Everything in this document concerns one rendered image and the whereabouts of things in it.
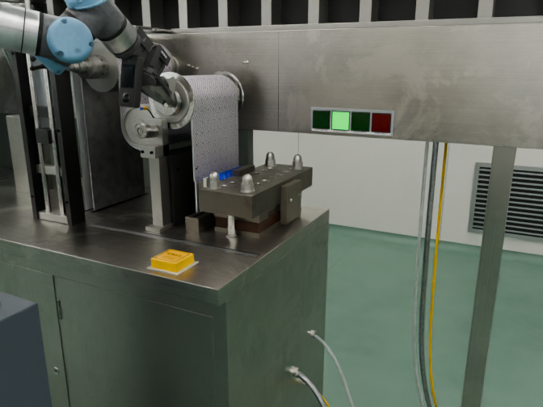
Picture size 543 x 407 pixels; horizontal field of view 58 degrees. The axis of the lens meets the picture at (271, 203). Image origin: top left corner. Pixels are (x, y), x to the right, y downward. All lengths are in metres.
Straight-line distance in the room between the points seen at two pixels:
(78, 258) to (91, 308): 0.15
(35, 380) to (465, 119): 1.17
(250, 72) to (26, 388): 1.05
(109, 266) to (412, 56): 0.94
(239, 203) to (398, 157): 2.72
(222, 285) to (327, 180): 3.08
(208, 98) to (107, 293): 0.57
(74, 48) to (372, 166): 3.19
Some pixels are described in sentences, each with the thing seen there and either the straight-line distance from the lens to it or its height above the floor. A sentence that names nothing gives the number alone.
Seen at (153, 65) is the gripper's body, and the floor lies 1.34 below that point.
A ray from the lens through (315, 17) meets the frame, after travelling 1.51.
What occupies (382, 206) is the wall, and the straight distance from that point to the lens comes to 3.97.
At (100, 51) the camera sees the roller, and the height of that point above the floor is 1.38.
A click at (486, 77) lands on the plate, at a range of 1.40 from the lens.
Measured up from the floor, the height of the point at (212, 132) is 1.16.
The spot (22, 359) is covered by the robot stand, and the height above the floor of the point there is 0.80.
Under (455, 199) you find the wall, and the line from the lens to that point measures 3.86.
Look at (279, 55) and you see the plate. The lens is 1.55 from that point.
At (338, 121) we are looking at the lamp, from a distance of 1.47.
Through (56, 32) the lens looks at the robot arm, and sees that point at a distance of 0.95.
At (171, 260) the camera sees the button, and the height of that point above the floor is 0.92.
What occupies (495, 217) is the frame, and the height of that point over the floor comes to 0.90.
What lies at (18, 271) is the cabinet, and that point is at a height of 0.80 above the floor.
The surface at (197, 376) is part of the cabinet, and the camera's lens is 1.21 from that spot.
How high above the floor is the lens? 1.34
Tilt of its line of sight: 16 degrees down
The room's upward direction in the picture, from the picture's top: straight up
